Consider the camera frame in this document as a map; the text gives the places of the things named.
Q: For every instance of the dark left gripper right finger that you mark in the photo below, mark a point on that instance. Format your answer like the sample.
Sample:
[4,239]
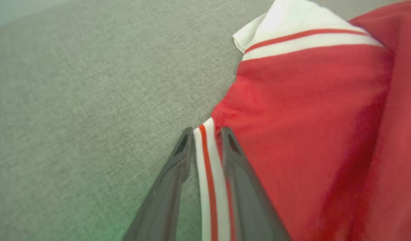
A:
[250,207]

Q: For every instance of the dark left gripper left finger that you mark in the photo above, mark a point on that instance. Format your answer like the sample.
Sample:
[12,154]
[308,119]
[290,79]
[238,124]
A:
[162,207]

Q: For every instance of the red jersey with number 23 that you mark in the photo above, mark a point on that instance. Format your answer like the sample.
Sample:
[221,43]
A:
[309,134]

